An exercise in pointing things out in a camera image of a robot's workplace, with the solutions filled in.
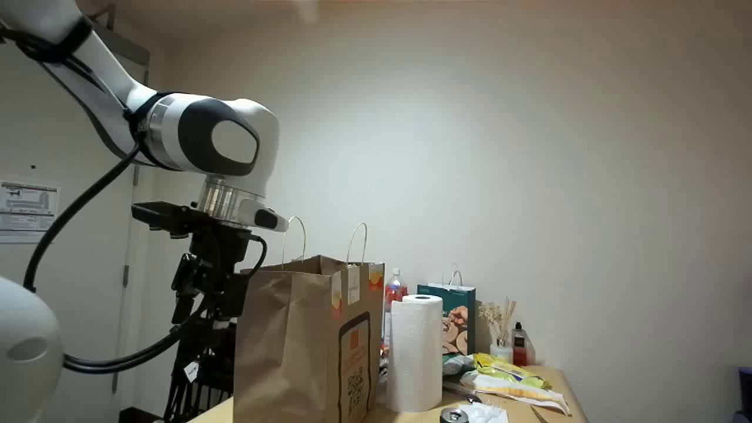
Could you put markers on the white paper towel roll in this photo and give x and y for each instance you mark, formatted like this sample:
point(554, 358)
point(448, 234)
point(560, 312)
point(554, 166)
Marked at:
point(415, 354)

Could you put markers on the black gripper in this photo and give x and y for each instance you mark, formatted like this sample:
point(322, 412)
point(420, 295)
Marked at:
point(218, 262)

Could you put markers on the cup of wooden sticks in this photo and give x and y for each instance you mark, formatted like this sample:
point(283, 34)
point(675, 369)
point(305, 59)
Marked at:
point(501, 320)

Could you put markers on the small dark sauce bottle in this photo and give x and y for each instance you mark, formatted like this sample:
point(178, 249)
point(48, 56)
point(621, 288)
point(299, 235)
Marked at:
point(520, 348)

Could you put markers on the yellow snack packet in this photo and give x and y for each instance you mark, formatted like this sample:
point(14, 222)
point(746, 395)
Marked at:
point(509, 369)

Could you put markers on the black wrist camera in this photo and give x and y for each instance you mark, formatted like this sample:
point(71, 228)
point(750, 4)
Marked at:
point(167, 214)

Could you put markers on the white plastic packet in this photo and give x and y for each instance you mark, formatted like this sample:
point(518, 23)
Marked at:
point(518, 393)

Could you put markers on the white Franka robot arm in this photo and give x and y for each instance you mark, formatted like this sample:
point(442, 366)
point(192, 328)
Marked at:
point(197, 133)

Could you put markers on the red label plastic bottle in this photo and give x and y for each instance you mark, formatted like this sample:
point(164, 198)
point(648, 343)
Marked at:
point(395, 293)

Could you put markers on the white paper wall notice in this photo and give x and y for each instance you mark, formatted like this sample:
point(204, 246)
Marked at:
point(27, 212)

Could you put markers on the brown paper bag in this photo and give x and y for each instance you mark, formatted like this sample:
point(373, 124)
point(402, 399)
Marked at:
point(289, 343)

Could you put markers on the crumpled white wrapper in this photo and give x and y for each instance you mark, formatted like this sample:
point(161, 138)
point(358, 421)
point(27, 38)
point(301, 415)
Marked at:
point(477, 415)

